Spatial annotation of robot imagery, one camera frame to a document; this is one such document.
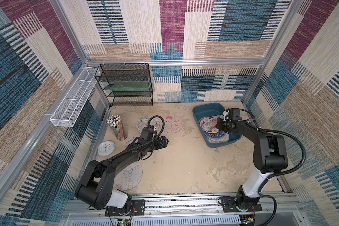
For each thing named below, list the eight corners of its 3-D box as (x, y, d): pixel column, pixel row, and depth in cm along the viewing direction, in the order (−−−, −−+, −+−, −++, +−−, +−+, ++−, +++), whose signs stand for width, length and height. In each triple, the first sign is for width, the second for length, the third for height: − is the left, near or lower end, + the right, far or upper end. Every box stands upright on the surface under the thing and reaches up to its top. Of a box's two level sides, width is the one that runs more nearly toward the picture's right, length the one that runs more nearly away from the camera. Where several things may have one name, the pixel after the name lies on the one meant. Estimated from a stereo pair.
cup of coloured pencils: (115, 140, 101) (105, 125, 86) (117, 131, 106) (108, 115, 91) (126, 140, 101) (118, 124, 86) (128, 131, 106) (121, 115, 91)
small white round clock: (98, 156, 95) (96, 153, 92) (103, 143, 101) (100, 140, 98) (113, 155, 95) (111, 153, 92) (117, 143, 101) (115, 140, 98)
